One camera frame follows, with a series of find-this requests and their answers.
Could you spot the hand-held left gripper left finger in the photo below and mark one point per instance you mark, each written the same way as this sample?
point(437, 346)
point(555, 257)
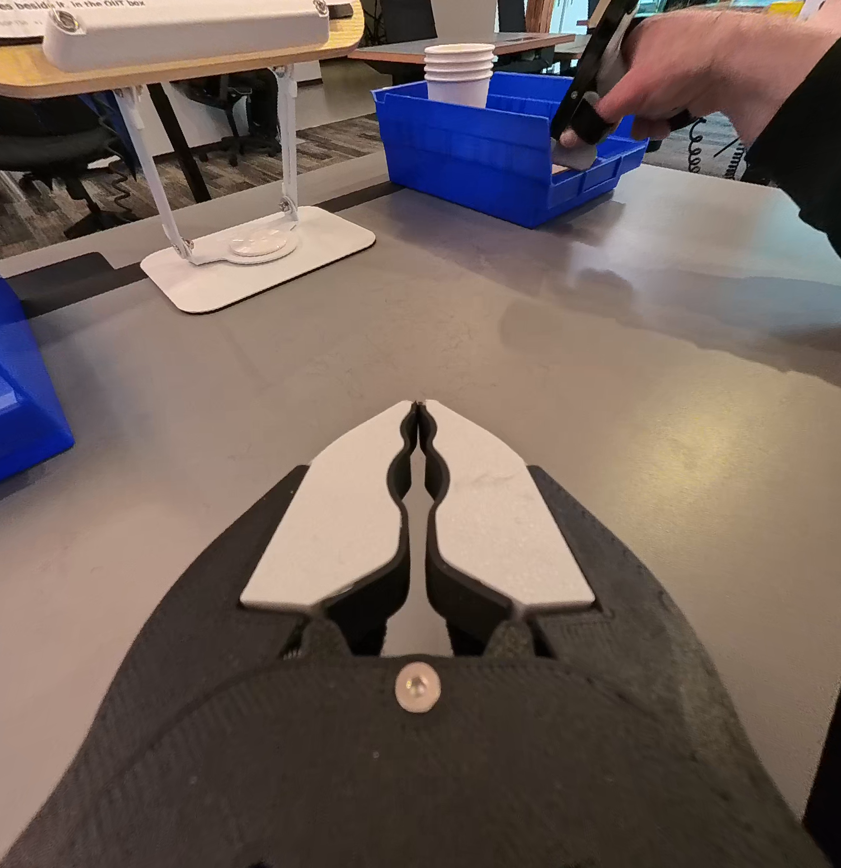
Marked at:
point(325, 536)

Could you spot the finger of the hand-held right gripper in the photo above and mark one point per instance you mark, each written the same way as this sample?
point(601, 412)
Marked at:
point(576, 156)

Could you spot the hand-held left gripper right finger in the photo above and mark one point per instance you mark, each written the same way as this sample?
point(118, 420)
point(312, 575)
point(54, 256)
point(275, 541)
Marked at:
point(508, 536)

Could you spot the blue plastic bin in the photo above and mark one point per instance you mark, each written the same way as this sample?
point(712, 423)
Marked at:
point(20, 420)
point(461, 156)

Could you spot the black standing desk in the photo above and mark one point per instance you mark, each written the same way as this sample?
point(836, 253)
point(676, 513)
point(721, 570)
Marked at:
point(183, 149)

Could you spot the person's right hand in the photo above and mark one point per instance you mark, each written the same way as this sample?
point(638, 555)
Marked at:
point(698, 68)

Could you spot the black chair back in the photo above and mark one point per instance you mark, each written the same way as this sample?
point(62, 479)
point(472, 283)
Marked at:
point(407, 20)

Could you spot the brown top table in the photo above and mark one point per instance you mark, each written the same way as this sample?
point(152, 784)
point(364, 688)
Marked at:
point(393, 49)

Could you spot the person's black clothing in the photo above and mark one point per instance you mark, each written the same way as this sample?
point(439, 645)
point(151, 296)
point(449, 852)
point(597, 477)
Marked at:
point(834, 800)

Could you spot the black office chair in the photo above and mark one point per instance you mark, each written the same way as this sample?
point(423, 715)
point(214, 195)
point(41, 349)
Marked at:
point(40, 146)

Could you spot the instruction sheet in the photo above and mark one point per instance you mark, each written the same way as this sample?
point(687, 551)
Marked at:
point(13, 24)

